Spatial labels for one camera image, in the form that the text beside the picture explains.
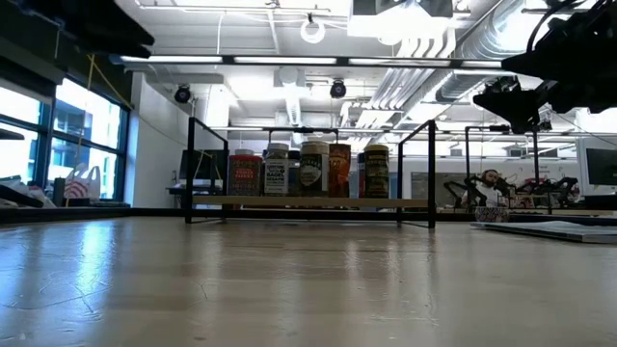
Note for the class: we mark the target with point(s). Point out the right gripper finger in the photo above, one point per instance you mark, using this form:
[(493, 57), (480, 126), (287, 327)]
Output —
[(540, 65), (516, 103)]

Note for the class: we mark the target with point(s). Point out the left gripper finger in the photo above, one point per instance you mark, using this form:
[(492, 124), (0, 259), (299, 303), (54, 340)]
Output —
[(132, 52), (120, 31)]

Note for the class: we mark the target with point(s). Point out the yellow lid spice jar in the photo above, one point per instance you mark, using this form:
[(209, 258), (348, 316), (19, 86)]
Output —
[(376, 171)]

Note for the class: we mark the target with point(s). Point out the red spice tin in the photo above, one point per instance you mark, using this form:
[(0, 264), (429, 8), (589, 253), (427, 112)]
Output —
[(245, 176)]

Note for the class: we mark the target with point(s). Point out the dark lid red spice jar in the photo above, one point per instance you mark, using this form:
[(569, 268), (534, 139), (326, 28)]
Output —
[(360, 176)]

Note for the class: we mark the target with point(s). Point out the white lid bagel seasoning jar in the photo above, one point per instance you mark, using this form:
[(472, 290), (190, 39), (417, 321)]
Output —
[(276, 171)]

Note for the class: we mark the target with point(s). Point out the orange taco seasoning packet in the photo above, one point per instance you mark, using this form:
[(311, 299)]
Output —
[(340, 168)]

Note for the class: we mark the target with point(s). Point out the black lid spice jar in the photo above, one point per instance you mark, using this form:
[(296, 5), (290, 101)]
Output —
[(294, 168)]

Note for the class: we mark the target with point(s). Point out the tan lid spice jar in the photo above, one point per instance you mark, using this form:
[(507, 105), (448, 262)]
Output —
[(314, 168)]

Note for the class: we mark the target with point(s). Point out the background black robot arm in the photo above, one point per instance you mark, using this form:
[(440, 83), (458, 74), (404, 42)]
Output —
[(564, 185), (455, 189)]

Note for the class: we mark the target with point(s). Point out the overhead light bar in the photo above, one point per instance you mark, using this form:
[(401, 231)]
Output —
[(169, 59)]

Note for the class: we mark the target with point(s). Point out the black round ceiling speaker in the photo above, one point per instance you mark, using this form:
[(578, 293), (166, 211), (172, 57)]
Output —
[(337, 89), (182, 94)]

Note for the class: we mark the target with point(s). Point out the person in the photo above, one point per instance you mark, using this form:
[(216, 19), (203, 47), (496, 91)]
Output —
[(489, 185)]

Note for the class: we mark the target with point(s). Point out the dark computer monitor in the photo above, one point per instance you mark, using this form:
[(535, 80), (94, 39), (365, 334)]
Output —
[(202, 166), (602, 166)]

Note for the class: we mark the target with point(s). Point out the small round tin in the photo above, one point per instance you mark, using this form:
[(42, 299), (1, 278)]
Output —
[(491, 213)]

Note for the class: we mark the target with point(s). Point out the white ceiling pipes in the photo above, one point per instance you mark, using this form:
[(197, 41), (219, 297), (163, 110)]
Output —
[(395, 91)]

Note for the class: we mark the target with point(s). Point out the Yellowstone waterfall book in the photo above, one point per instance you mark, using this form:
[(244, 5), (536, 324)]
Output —
[(554, 230)]

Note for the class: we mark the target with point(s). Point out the white red shopping bag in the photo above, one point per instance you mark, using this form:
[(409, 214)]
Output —
[(82, 185)]

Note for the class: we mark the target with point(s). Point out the dark ceiling box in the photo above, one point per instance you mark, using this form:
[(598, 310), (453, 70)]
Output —
[(371, 7)]

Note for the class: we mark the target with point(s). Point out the ribbed silver air duct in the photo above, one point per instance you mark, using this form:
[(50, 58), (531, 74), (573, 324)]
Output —
[(482, 48)]

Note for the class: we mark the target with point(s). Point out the background black metal frame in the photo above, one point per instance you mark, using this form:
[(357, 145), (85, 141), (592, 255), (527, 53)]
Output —
[(535, 164)]

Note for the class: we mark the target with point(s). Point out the black metal table frame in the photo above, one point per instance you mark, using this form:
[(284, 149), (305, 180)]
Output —
[(144, 213)]

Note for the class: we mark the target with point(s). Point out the wooden shelf black metal frame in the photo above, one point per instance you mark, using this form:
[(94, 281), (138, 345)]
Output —
[(217, 201)]

